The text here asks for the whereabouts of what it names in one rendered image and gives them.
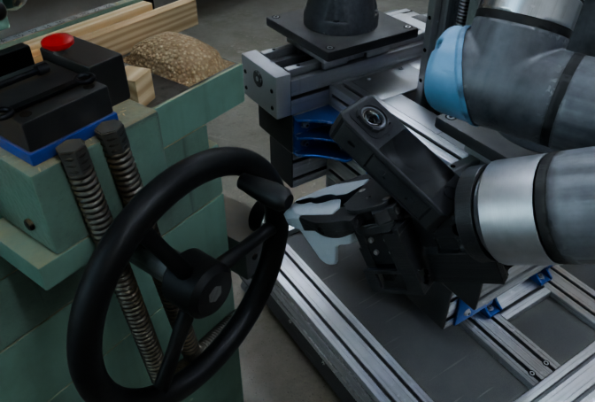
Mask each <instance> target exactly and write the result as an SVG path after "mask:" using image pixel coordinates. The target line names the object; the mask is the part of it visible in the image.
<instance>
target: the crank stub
mask: <svg viewBox="0 0 595 402"><path fill-rule="evenodd" d="M236 185H237V188H239V189H241V190H242V191H244V192H245V193H246V194H248V195H249V196H250V197H252V198H254V199H256V200H257V201H259V202H260V203H261V204H263V205H265V206H267V207H269V208H271V209H274V210H276V211H277V212H280V211H284V210H288V209H289V208H290V207H291V205H292V203H293V199H294V197H293V195H292V193H291V191H290V189H289V188H287V187H285V186H283V185H281V184H280V183H278V182H273V181H270V180H268V179H265V178H262V177H258V176H255V175H251V174H247V173H244V174H241V175H240V176H239V178H238V180H237V184H236Z"/></svg>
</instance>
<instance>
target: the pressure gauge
mask: <svg viewBox="0 0 595 402"><path fill-rule="evenodd" d="M265 223H266V218H265V208H264V205H263V204H261V203H260V202H259V201H257V202H256V203H255V204H254V206H253V207H252V209H251V212H250V215H249V227H250V229H251V230H252V231H255V230H256V229H258V228H259V227H261V226H262V225H263V224H265Z"/></svg>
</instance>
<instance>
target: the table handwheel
mask: <svg viewBox="0 0 595 402"><path fill-rule="evenodd" d="M244 173H247V174H251V175H255V176H258V177H262V178H265V179H268V180H270V181H273V182H278V183H280V184H281V185H283V182H282V178H281V176H280V175H279V174H278V172H277V171H276V169H275V168H274V167H273V166H272V164H271V163H270V162H269V161H268V160H267V159H265V158H264V157H262V156H261V155H259V154H258V153H256V152H254V151H250V150H248V149H245V148H239V147H218V148H212V149H209V150H205V151H200V152H198V153H196V154H193V155H191V156H188V157H187V158H184V159H182V160H180V161H178V162H177V163H175V164H173V165H172V166H170V167H169V168H167V169H166V170H165V171H163V172H162V173H160V174H159V175H157V176H156V177H155V178H154V179H152V180H151V181H150V182H149V183H148V184H146V185H145V186H144V187H143V188H142V189H141V190H140V191H139V192H138V193H137V194H136V195H135V196H134V197H133V198H132V199H131V200H130V201H129V202H128V203H127V205H126V206H125V207H124V208H123V209H122V210H121V212H120V213H119V214H118V216H117V217H116V218H115V220H114V221H113V222H112V224H111V225H110V227H109V228H108V229H107V230H106V231H105V233H104V235H103V237H102V238H101V240H100V241H99V243H98V245H97V247H96V249H95V250H94V251H93V253H92V255H91V257H90V259H89V262H88V264H87V265H86V267H85V269H84V272H83V274H82V276H81V279H80V282H79V284H78V287H77V290H76V292H75V295H74V298H73V303H72V307H71V311H70V315H69V321H68V326H67V334H66V356H67V365H68V368H69V373H70V376H71V378H72V381H73V384H74V386H75V389H76V390H77V391H78V393H79V395H80V396H81V398H82V399H83V400H84V401H85V402H181V401H183V400H184V399H185V398H187V397H188V396H189V395H191V394H192V393H193V392H195V391H196V390H198V389H199V388H200V387H201V386H202V385H204V384H205V383H206V382H207V381H208V380H209V379H210V378H212V377H213V376H214V375H215V374H216V373H217V372H218V371H219V370H220V369H221V368H222V366H223V365H224V364H225V363H226V362H227V361H228V360H229V358H230V357H231V356H232V355H233V354H234V352H235V351H236V350H237V348H238V347H239V346H240V344H241V343H242V342H243V340H244V339H245V338H246V337H247V335H248V334H249V332H250V331H251V329H252V327H253V326H254V324H255V322H256V321H257V319H258V317H259V316H260V314H261V312H262V310H263V308H264V306H265V305H266V303H267V300H268V298H269V296H270V294H271V292H272V290H273V287H274V284H275V282H276V279H277V276H278V274H279V272H280V269H281V265H282V260H283V257H284V252H285V249H286V244H287V239H288V232H289V224H288V222H287V221H286V219H285V217H284V215H283V214H284V213H285V212H286V211H287V210H284V211H280V212H277V211H276V210H274V209H271V208H269V207H267V206H265V205H264V208H265V218H266V223H265V224H263V225H262V226H261V227H259V228H258V229H256V230H255V231H254V232H253V233H251V234H250V235H249V236H247V237H246V238H244V240H243V241H241V242H240V243H239V244H237V245H235V246H234V247H232V248H231V249H229V250H228V251H226V252H224V253H223V254H222V255H220V256H219V257H218V258H217V259H215V258H214V257H212V256H210V255H208V254H206V253H205V252H203V251H200V250H199V249H197V248H191V249H188V250H186V251H184V252H179V251H177V250H176V249H175V248H173V247H171V246H170V245H169V244H168V243H167V242H166V241H165V240H164V239H163V238H162V237H161V236H160V235H159V234H158V233H157V232H156V231H155V230H154V228H153V226H154V225H155V223H156V222H157V221H158V220H159V219H160V218H161V217H162V216H163V215H164V214H165V213H166V212H167V211H168V210H169V209H170V208H171V207H172V206H173V205H174V204H175V203H177V202H178V201H179V200H180V199H181V198H183V197H184V196H186V195H187V194H188V193H190V192H191V191H192V190H193V189H195V188H197V187H199V186H201V185H202V184H204V183H206V182H209V181H211V180H214V179H216V178H219V177H223V176H230V175H237V176H240V175H241V174H244ZM283 186H284V185H283ZM262 243H263V246H262V251H261V254H260V257H259V263H258V265H257V268H256V270H255V273H254V276H253V277H252V280H251V283H250V285H249V288H248V290H247V291H246V293H245V295H244V296H243V299H242V301H241V303H240V305H239V306H238V307H237V309H236V311H235V312H234V314H233V315H232V317H231V318H230V320H229V321H228V323H227V325H226V326H225V327H224V329H223V330H222V331H221V332H220V333H219V334H218V335H217V337H216V338H215V339H214V340H213V341H212V343H211V344H210V345H209V346H208V347H207V348H206V349H205V350H204V351H203V352H202V353H201V354H200V355H199V356H198V357H197V358H195V359H194V360H193V361H192V362H191V363H189V364H188V365H187V366H186V367H185V368H183V369H182V370H181V371H179V372H178V373H176V374H174V372H175V369H176V367H177V364H178V361H179V358H180V356H181V353H182V348H183V346H184V344H185V341H186V339H187V336H188V333H189V330H190V327H191V325H192V322H193V320H194V318H195V319H203V318H205V317H207V316H209V315H211V314H213V313H215V312H216V311H218V310H219V309H220V307H221V306H222V305H223V304H224V302H225V301H226V299H227V297H228V294H229V292H230V289H231V284H232V278H231V271H230V268H231V267H232V266H233V265H235V264H236V263H237V262H238V261H239V260H241V259H242V258H243V257H244V256H246V255H247V254H248V253H249V252H251V251H252V250H254V249H255V248H256V247H258V246H259V245H260V244H262ZM139 244H141V245H142V246H143V247H144V248H146V249H147V250H145V249H143V248H141V247H140V245H139ZM128 262H131V263H132V264H134V265H135V266H137V267H139V268H141V269H142V270H143V271H144V272H146V273H148V274H150V275H151V276H153V277H154V278H156V279H158V280H159V281H161V282H162V294H163V297H164V298H165V299H166V300H167V301H169V302H170V303H172V304H173V305H175V306H177V307H178V308H179V311H178V314H177V317H176V320H175V323H174V328H173V331H172V334H171V336H170V340H169V343H168V346H167V348H166V353H165V355H164V358H163V360H162V363H161V365H160V368H159V371H158V374H157V377H156V380H155V383H154V384H153V385H151V386H147V387H143V388H126V387H123V386H121V385H119V384H117V383H116V382H115V381H114V380H113V379H112V378H111V377H110V376H109V374H108V373H107V370H106V368H105V364H104V357H103V333H104V323H105V318H106V315H107V311H108V308H109V304H110V302H111V299H112V295H113V292H114V291H115V288H116V286H117V283H118V281H119V279H120V277H121V275H122V273H123V271H124V269H125V267H126V265H127V263H128Z"/></svg>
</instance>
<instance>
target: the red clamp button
mask: <svg viewBox="0 0 595 402"><path fill-rule="evenodd" d="M73 44H74V38H73V36H71V35H69V34H66V33H56V34H51V35H47V36H45V37H44V38H43V39H42V40H41V45H42V47H43V48H44V49H46V50H50V51H62V50H67V49H69V48H70V47H71V46H72V45H73Z"/></svg>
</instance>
